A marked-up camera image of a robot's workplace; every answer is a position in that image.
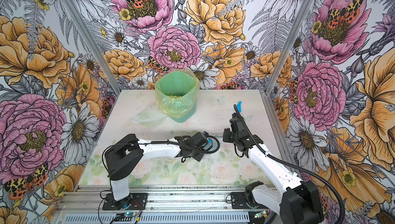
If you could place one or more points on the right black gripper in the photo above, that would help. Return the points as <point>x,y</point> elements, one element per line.
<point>226,138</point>

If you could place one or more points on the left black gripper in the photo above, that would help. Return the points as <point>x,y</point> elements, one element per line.
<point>198,157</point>

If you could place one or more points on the grey-blue dustpan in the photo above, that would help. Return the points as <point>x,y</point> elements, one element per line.
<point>212,146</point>

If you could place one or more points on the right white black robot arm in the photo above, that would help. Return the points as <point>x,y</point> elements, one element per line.
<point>293,200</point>

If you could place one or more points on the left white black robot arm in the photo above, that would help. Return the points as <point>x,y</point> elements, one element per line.
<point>121,158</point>

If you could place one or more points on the dark blue paper scrap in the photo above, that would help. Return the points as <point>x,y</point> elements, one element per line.
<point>239,107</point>

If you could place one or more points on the green trash bin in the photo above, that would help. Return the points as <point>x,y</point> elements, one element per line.
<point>182,100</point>

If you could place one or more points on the yellow plastic bin liner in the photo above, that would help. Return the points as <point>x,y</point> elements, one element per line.
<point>177,100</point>

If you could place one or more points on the aluminium front rail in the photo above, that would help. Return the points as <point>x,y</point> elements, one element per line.
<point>161,199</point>

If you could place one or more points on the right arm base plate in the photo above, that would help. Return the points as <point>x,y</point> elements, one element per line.
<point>237,200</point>

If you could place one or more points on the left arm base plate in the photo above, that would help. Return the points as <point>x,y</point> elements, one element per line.
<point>135,201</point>

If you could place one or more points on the left aluminium corner post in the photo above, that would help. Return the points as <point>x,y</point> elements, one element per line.
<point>79,22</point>

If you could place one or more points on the aluminium corner post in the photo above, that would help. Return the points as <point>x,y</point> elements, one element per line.
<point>292,35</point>
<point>79,22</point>

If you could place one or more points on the right aluminium corner post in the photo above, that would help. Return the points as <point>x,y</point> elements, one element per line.
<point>292,35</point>

